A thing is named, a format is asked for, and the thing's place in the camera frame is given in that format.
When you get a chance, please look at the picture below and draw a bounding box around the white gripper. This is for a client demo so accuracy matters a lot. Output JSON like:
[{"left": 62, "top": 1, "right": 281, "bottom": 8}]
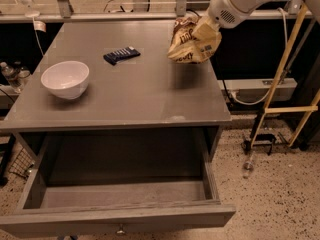
[{"left": 192, "top": 0, "right": 248, "bottom": 40}]

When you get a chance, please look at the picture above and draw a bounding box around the brown chip bag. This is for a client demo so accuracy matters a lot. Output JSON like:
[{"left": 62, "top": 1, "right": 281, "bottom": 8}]
[{"left": 167, "top": 16, "right": 222, "bottom": 64}]

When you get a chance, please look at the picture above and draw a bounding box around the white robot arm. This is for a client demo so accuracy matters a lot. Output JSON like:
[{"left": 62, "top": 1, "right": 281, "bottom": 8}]
[{"left": 192, "top": 0, "right": 320, "bottom": 40}]

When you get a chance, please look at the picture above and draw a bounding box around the open grey top drawer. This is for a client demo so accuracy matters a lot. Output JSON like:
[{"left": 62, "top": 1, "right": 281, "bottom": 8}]
[{"left": 0, "top": 128, "right": 236, "bottom": 238}]

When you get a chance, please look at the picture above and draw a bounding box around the metal drawer knob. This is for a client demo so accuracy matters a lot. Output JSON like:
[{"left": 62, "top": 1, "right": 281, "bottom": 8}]
[{"left": 116, "top": 224, "right": 126, "bottom": 236}]

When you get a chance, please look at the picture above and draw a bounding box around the dark blue snack bar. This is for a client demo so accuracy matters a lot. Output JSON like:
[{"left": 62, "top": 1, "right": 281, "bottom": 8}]
[{"left": 103, "top": 46, "right": 140, "bottom": 65}]

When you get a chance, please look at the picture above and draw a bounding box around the plastic bottle on floor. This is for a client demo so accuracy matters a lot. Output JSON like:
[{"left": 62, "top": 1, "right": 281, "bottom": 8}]
[{"left": 243, "top": 153, "right": 255, "bottom": 179}]

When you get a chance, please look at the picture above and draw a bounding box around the white bowl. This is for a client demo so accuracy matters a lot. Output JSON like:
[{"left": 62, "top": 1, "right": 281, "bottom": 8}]
[{"left": 41, "top": 61, "right": 90, "bottom": 100}]

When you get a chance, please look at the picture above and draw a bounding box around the clear plastic water bottle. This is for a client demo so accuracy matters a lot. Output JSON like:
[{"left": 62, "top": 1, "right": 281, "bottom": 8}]
[{"left": 0, "top": 62, "right": 22, "bottom": 93}]

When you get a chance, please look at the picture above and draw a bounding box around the grey metal rail frame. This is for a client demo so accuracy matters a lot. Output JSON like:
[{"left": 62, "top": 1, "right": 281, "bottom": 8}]
[{"left": 0, "top": 0, "right": 314, "bottom": 24}]

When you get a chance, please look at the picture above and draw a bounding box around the black wire basket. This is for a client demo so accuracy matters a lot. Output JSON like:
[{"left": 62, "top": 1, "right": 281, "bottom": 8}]
[{"left": 9, "top": 148, "right": 35, "bottom": 179}]

